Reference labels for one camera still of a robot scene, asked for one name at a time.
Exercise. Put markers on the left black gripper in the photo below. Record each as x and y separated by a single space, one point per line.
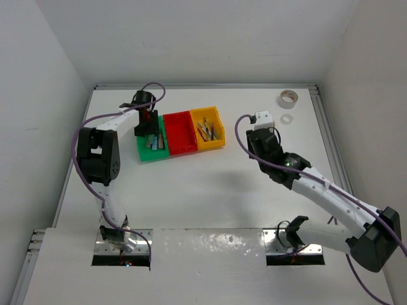
152 129

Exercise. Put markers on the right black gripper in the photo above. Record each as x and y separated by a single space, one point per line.
252 154

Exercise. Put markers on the orange eraser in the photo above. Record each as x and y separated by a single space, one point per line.
161 144

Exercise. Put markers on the blue eraser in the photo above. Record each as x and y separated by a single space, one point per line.
154 145

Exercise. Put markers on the small white tape roll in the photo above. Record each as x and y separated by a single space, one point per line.
286 119

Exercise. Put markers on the red pen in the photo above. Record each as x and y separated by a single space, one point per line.
210 131
202 132

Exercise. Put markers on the large white tape roll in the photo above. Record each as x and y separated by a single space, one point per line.
287 99

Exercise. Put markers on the green eraser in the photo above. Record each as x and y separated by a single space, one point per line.
149 141

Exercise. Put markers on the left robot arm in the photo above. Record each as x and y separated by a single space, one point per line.
98 163

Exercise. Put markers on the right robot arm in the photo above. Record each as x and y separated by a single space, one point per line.
366 233

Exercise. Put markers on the green plastic bin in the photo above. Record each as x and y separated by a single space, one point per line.
147 154

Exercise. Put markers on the red plastic bin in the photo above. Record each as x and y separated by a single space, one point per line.
180 133

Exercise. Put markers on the yellow plastic bin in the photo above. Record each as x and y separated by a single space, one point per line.
212 116

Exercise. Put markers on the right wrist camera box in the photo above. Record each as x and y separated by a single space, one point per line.
262 120

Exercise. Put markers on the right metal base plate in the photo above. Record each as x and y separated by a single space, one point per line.
274 247

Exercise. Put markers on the metal base plate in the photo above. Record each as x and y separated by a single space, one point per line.
274 247
140 241

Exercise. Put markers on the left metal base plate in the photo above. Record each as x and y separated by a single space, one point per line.
140 241

